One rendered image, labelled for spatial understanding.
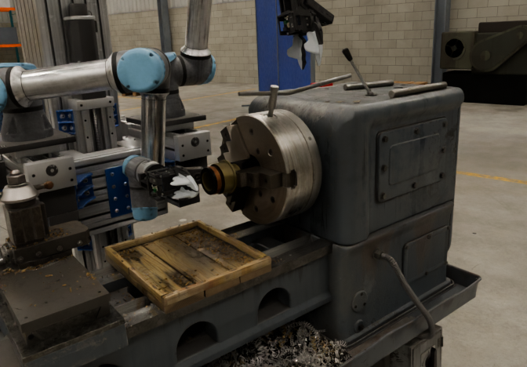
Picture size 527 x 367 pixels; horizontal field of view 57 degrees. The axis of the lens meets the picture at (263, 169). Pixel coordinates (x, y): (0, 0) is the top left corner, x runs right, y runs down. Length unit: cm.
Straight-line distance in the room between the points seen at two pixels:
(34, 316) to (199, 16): 120
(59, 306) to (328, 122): 78
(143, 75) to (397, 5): 1104
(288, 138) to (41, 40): 96
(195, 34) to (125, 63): 54
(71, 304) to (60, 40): 109
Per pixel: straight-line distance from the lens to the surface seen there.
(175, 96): 184
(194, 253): 134
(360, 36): 1266
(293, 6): 136
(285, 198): 126
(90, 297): 102
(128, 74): 136
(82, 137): 183
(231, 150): 133
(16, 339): 104
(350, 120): 129
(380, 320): 164
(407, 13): 1209
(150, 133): 154
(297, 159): 126
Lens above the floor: 145
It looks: 16 degrees down
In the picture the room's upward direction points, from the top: 2 degrees counter-clockwise
